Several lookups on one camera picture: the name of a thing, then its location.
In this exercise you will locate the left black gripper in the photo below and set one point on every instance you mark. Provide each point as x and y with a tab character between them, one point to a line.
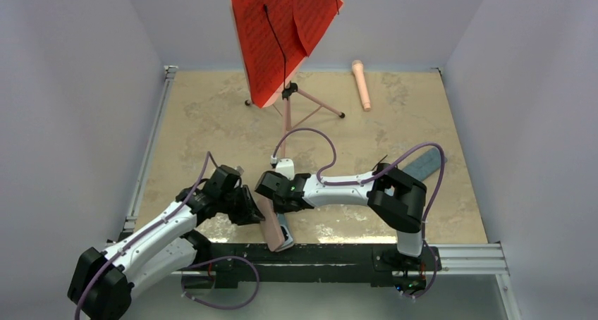
249	212

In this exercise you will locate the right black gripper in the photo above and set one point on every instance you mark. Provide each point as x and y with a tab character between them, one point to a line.
279	208

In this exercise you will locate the pink glasses case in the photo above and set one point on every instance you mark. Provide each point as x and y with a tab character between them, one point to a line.
274	227

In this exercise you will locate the black sunglasses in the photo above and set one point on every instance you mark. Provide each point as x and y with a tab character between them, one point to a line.
379	162

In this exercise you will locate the blue glasses case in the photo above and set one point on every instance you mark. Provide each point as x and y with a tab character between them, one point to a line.
425	165

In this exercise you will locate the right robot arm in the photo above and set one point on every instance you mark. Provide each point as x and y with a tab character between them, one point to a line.
393	195

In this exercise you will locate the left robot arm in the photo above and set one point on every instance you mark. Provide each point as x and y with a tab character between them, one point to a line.
105	282

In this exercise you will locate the pink music stand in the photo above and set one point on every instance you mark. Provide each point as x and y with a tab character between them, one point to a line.
323	101

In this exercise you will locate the pink toy microphone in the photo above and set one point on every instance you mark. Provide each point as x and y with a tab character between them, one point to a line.
358	71

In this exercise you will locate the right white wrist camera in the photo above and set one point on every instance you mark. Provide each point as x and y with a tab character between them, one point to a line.
283	166

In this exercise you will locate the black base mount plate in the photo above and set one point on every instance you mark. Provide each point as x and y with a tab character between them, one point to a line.
374	264

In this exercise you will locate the aluminium frame rail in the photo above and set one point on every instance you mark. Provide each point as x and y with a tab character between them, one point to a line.
133	210

